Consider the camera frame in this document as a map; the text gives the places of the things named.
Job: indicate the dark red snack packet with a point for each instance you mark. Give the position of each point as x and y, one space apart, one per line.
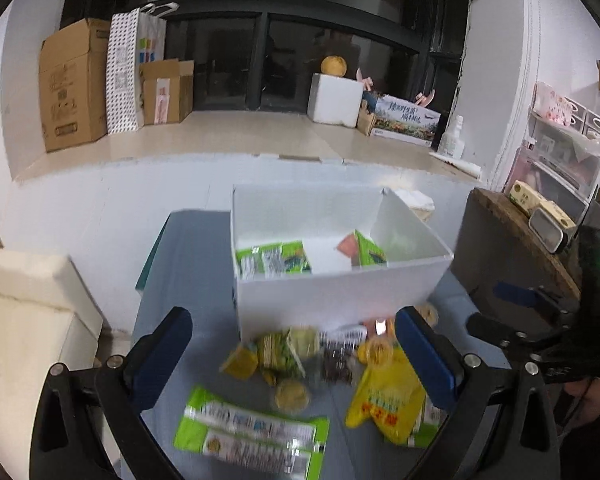
339 364

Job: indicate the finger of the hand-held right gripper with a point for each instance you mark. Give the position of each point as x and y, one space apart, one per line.
512 293
495 332

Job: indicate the white foam box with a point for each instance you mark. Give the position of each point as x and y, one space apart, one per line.
334 100

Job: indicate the person's right hand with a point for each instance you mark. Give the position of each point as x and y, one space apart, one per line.
587 402

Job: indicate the dark window frame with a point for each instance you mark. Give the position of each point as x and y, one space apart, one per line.
280 35

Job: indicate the cheese shaped toy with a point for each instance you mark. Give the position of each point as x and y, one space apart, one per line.
557 215

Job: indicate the yellow snack bag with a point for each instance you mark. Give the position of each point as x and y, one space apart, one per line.
385 400

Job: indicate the round orange fruit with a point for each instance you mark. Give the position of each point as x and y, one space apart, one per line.
334 65

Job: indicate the small yellow snack packet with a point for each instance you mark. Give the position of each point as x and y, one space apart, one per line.
240 362

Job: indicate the yellow tissue pack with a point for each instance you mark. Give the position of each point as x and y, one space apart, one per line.
525 195

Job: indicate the cream sofa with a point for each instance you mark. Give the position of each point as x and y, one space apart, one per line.
25 335

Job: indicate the green pea snack packet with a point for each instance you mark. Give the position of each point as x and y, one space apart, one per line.
280 355

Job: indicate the small open cardboard box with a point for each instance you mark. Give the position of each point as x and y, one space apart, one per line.
165 92

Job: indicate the white plastic bottle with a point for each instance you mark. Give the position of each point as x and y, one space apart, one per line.
452 140

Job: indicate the clear drawer organizer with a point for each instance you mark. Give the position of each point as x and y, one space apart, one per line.
560 160

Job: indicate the pink toy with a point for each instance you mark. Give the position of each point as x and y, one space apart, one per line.
366 79

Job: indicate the small brown paper box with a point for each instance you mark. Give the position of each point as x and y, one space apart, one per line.
366 117

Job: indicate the blue-grey table cloth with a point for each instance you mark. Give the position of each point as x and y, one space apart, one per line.
190 285

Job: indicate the grey white device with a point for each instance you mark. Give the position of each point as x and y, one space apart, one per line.
547 230

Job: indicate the white barcode snack packet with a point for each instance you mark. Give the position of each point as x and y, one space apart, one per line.
347 334

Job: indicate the dark wooden board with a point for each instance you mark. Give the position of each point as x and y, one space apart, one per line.
510 255

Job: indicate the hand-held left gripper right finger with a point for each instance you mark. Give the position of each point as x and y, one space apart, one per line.
425 360

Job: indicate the large cardboard box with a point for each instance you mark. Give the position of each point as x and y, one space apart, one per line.
72 85

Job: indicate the patterned paper bag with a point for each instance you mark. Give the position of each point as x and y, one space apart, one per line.
127 65

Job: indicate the white storage box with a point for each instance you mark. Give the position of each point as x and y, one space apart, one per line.
330 305

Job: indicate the pink snack packet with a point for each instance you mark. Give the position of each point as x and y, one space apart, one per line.
347 246

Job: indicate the yellow jelly cup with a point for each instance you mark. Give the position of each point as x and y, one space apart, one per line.
291 396
430 314
376 351

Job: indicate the printed landscape carton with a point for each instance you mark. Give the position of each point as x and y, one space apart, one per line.
405 120

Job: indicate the small green snack packet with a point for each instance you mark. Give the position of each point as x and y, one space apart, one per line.
371 250

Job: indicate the rolled white paper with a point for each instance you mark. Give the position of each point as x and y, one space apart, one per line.
455 162

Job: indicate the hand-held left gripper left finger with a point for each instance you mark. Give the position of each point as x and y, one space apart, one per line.
162 355

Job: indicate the large green snack packet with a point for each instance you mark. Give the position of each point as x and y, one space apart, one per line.
240 427

